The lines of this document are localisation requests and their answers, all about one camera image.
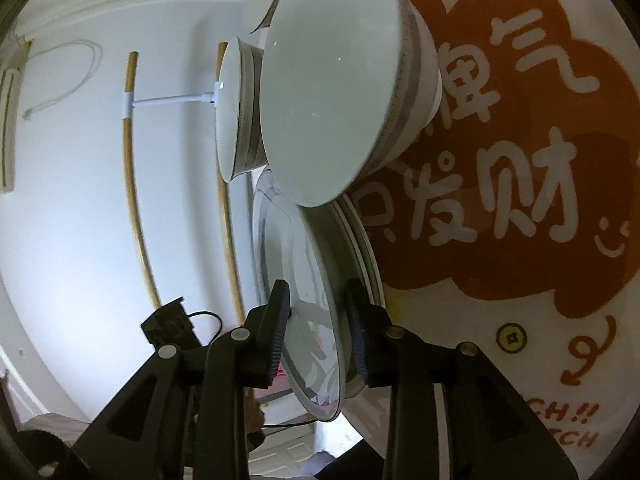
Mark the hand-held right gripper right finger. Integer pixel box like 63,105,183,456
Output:
345,278,576,480

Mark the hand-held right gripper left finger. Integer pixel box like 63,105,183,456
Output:
74,280,291,480

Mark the white panelled door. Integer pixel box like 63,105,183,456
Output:
247,420,321,480

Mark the white wall air conditioner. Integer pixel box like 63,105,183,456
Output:
0,35,31,193

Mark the long wooden barre rail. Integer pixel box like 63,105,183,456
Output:
122,51,163,311

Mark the white air conditioner cable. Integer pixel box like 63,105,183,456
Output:
20,42,103,118

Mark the short wooden barre rail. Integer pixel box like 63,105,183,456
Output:
216,42,251,318

